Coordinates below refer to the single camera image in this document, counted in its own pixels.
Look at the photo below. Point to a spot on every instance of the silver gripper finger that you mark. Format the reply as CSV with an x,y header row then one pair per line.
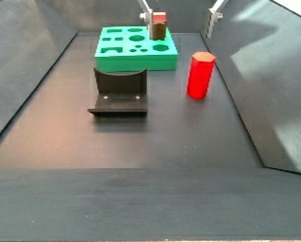
x,y
146,15
216,14

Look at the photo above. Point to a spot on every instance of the green foam shape board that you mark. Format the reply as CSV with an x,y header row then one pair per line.
x,y
125,49

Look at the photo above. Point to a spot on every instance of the red hexagonal prism peg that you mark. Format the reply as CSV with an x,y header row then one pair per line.
x,y
200,76

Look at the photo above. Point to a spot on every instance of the black curved bracket stand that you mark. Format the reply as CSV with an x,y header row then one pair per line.
x,y
122,93

